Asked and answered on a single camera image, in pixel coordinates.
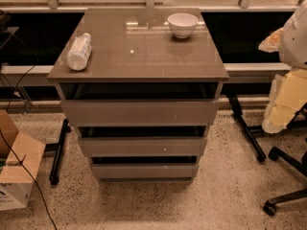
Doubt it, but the grey middle drawer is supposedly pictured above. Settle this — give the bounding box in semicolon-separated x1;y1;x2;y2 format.
78;137;207;157

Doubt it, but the black left table leg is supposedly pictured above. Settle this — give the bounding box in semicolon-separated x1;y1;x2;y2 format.
49;119;71;185

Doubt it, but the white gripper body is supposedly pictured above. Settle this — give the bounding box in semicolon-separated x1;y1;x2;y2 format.
279;1;307;69

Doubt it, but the black table leg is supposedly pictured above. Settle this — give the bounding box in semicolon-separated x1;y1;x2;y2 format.
225;93;307;163
49;119;71;185

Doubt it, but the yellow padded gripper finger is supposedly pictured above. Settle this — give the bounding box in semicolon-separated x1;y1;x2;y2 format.
262;69;307;133
258;28;283;53

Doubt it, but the grey drawer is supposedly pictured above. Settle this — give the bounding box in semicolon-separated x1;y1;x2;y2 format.
61;100;217;127
78;137;207;157
90;164;199;179

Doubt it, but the grey drawer cabinet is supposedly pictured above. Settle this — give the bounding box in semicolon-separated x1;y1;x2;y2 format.
48;9;228;181

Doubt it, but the grey top drawer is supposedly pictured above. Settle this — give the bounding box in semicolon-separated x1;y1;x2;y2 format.
61;100;217;127

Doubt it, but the grey bottom drawer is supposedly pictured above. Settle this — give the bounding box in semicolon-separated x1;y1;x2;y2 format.
90;164;199;179

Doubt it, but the black floor cable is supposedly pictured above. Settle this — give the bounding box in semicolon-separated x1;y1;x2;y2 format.
0;128;59;230

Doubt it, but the open cardboard box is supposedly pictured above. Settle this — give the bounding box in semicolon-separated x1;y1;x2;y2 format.
0;110;45;211

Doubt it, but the black right table leg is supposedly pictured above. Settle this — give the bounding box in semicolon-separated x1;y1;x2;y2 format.
225;93;307;163

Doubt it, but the white ceramic bowl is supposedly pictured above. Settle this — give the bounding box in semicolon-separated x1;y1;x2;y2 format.
167;13;199;38

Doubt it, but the clear plastic bottle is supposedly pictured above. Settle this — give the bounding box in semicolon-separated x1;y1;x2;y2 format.
66;33;92;71

